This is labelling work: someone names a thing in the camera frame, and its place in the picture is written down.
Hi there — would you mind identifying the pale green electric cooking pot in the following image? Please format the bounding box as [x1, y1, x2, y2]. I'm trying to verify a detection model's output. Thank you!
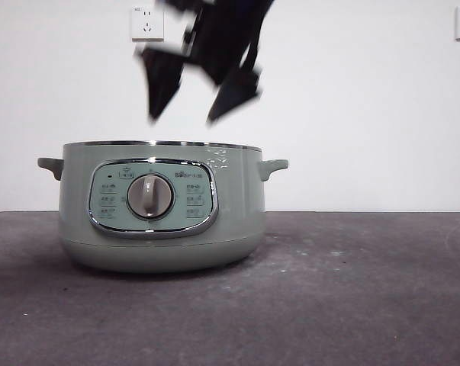
[37, 140, 290, 273]

